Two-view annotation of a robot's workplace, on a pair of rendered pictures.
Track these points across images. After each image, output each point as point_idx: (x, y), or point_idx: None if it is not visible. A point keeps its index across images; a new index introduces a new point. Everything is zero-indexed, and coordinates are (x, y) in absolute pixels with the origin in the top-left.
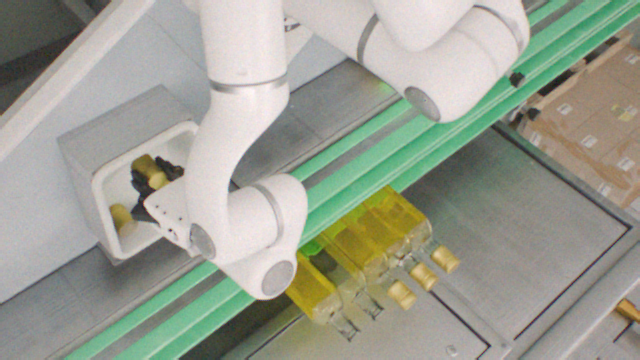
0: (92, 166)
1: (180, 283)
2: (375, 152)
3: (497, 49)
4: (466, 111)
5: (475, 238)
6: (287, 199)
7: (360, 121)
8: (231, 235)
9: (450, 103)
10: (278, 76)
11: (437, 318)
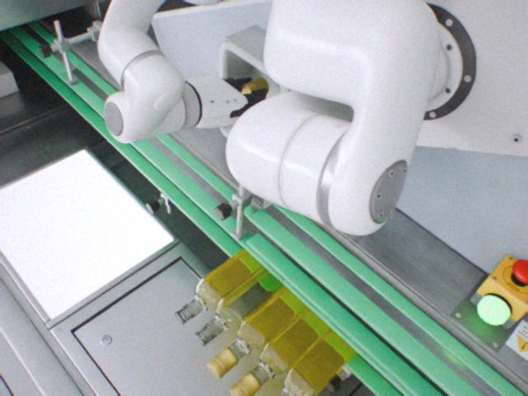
0: (230, 38)
1: (219, 183)
2: (355, 297)
3: (297, 155)
4: (238, 177)
5: None
6: (143, 69)
7: (394, 283)
8: (102, 34)
9: (228, 140)
10: None
11: None
